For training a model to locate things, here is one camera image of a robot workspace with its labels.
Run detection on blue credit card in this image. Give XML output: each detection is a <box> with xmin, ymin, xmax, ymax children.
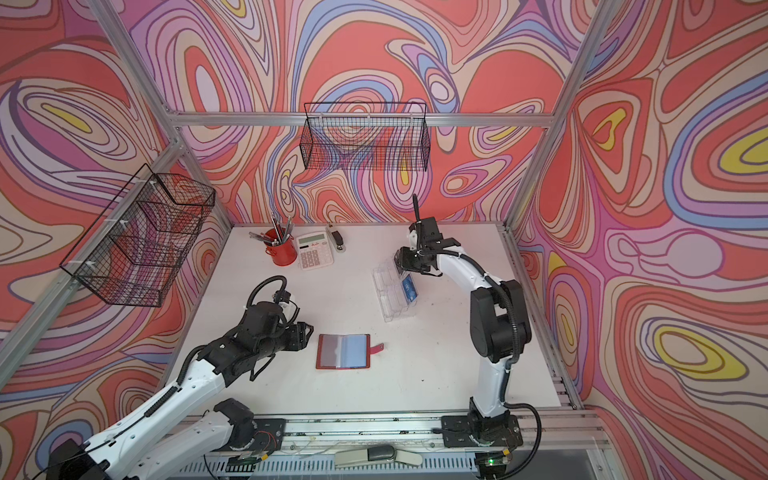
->
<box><xmin>401</xmin><ymin>274</ymin><xmax>418</xmax><ymax>304</ymax></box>

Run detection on clear acrylic card stand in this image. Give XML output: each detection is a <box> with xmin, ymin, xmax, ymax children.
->
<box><xmin>372</xmin><ymin>259</ymin><xmax>418</xmax><ymax>323</ymax></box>

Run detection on red leather card holder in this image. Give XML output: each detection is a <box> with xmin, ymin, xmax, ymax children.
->
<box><xmin>315</xmin><ymin>334</ymin><xmax>385</xmax><ymax>370</ymax></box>

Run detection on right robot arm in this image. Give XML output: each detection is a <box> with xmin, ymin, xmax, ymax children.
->
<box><xmin>394</xmin><ymin>217</ymin><xmax>532</xmax><ymax>450</ymax></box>

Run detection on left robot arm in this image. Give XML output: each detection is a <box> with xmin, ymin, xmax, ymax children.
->
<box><xmin>42</xmin><ymin>301</ymin><xmax>314</xmax><ymax>479</ymax></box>

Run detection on grey black stapler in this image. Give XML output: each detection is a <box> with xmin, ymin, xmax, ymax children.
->
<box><xmin>327</xmin><ymin>224</ymin><xmax>346</xmax><ymax>253</ymax></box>

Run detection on red metal pen bucket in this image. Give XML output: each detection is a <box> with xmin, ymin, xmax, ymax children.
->
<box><xmin>265</xmin><ymin>238</ymin><xmax>298</xmax><ymax>267</ymax></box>

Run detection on pink desk calculator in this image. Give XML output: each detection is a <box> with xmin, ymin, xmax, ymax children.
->
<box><xmin>295</xmin><ymin>231</ymin><xmax>334</xmax><ymax>271</ymax></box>

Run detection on pens and pencils bunch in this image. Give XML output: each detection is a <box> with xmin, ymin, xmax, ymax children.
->
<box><xmin>249</xmin><ymin>213</ymin><xmax>294</xmax><ymax>247</ymax></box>

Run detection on grey foot pedal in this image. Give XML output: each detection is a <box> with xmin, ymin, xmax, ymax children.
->
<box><xmin>334</xmin><ymin>444</ymin><xmax>424</xmax><ymax>468</ymax></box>

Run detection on black corrugated cable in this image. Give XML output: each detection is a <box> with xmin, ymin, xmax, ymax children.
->
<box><xmin>455</xmin><ymin>254</ymin><xmax>523</xmax><ymax>367</ymax></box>

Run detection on black wire basket back wall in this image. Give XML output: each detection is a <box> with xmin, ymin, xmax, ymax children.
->
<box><xmin>299</xmin><ymin>101</ymin><xmax>431</xmax><ymax>172</ymax></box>

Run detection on black wire basket wall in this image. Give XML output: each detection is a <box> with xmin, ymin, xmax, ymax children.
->
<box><xmin>59</xmin><ymin>164</ymin><xmax>216</xmax><ymax>307</ymax></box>
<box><xmin>299</xmin><ymin>101</ymin><xmax>431</xmax><ymax>172</ymax></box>

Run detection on black wire basket left wall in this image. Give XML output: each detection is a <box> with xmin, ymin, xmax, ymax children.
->
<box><xmin>59</xmin><ymin>164</ymin><xmax>216</xmax><ymax>307</ymax></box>

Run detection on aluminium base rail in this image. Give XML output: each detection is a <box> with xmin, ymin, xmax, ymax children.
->
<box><xmin>248</xmin><ymin>408</ymin><xmax>610</xmax><ymax>455</ymax></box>

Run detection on aluminium frame post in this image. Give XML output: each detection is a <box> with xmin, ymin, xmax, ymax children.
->
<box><xmin>89</xmin><ymin>0</ymin><xmax>235</xmax><ymax>232</ymax></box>

